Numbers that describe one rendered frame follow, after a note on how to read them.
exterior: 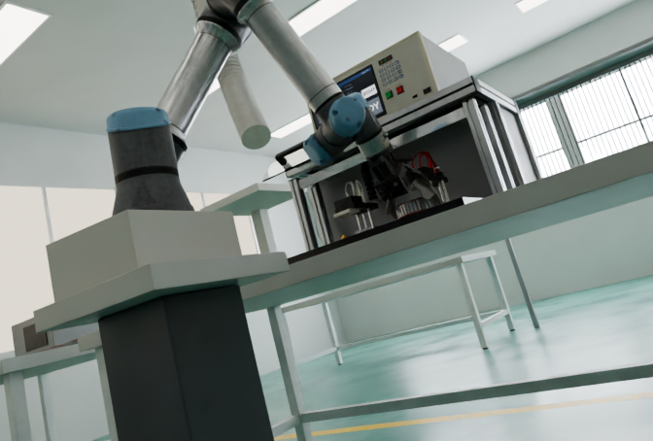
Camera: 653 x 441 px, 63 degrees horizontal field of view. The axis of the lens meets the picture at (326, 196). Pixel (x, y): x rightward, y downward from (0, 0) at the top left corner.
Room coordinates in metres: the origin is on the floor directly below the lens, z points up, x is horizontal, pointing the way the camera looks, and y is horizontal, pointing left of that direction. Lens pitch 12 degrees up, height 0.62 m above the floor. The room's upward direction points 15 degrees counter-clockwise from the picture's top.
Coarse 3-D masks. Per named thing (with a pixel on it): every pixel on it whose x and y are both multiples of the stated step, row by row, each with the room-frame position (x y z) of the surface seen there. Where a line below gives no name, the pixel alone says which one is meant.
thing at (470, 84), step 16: (464, 80) 1.37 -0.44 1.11; (432, 96) 1.42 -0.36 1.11; (448, 96) 1.40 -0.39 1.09; (464, 96) 1.38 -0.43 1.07; (480, 96) 1.42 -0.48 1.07; (496, 96) 1.51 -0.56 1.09; (400, 112) 1.48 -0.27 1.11; (416, 112) 1.45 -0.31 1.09; (432, 112) 1.44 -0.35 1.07; (448, 112) 1.62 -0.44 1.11; (512, 112) 1.67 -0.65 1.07; (384, 128) 1.51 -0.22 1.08; (400, 128) 1.52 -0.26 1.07; (288, 176) 1.72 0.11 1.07; (304, 176) 1.77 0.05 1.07
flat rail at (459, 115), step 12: (432, 120) 1.43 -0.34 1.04; (444, 120) 1.41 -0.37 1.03; (456, 120) 1.39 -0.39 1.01; (408, 132) 1.47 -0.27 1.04; (420, 132) 1.45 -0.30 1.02; (432, 132) 1.44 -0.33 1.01; (396, 144) 1.49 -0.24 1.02; (360, 156) 1.56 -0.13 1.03; (336, 168) 1.61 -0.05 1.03; (348, 168) 1.59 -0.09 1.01; (300, 180) 1.69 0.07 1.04; (312, 180) 1.66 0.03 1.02
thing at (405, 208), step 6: (420, 198) 1.34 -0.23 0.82; (402, 204) 1.35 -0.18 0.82; (408, 204) 1.35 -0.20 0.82; (414, 204) 1.34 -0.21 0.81; (420, 204) 1.34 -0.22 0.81; (426, 204) 1.34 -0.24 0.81; (432, 204) 1.35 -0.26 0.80; (396, 210) 1.38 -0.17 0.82; (402, 210) 1.35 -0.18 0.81; (408, 210) 1.34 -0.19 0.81; (414, 210) 1.34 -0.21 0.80; (420, 210) 1.34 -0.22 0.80; (402, 216) 1.36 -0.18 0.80
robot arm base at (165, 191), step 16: (128, 176) 0.91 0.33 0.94; (144, 176) 0.91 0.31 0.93; (160, 176) 0.92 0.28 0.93; (176, 176) 0.96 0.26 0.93; (128, 192) 0.91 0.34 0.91; (144, 192) 0.91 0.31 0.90; (160, 192) 0.91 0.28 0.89; (176, 192) 0.94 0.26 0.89; (128, 208) 0.90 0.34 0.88; (144, 208) 0.89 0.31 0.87; (160, 208) 0.90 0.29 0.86; (176, 208) 0.92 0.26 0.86; (192, 208) 0.97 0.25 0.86
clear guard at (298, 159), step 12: (288, 156) 1.45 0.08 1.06; (300, 156) 1.40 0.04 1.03; (336, 156) 1.60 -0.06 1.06; (348, 156) 1.64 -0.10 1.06; (276, 168) 1.45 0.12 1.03; (288, 168) 1.40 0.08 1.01; (300, 168) 1.62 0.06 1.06; (312, 168) 1.66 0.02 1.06; (324, 168) 1.70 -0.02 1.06; (264, 180) 1.45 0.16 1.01
